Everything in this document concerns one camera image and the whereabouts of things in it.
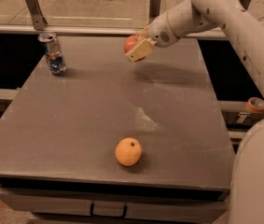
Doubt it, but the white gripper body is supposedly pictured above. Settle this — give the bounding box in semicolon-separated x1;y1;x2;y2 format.
148;11;179;48

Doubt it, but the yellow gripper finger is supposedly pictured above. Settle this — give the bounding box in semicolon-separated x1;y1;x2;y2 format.
124;36;156;62
137;26;149;37

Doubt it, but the red apple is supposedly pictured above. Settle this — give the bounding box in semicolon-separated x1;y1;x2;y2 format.
124;35;145;62

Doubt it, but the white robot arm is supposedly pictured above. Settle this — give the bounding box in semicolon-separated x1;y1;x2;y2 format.
126;0;264;224

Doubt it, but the redbull can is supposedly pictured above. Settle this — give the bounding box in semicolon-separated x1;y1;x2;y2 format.
38;32;66;76

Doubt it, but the orange fruit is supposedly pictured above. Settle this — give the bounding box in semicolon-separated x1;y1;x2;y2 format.
115;138;142;166

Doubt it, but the orange tape roll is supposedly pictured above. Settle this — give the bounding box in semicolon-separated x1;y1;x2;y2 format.
246;97;264;114

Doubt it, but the grey drawer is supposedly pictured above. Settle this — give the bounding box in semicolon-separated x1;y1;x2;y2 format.
0;188;227;224

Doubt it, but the middle metal bracket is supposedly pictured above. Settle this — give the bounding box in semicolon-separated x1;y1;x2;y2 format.
148;0;161;22

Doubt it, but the left metal bracket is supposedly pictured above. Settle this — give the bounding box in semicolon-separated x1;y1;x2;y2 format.
25;0;48;31

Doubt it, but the black drawer handle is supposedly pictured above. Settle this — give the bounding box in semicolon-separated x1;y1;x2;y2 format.
90;202;128;218

